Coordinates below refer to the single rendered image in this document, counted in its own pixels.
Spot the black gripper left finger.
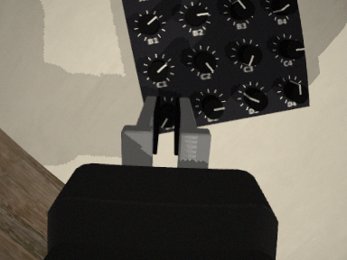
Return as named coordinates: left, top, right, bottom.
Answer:
left=121, top=96, right=160, bottom=166

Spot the black knob box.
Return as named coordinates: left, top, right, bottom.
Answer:
left=122, top=0, right=310, bottom=134

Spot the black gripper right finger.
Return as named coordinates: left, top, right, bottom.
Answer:
left=174, top=97, right=211, bottom=169

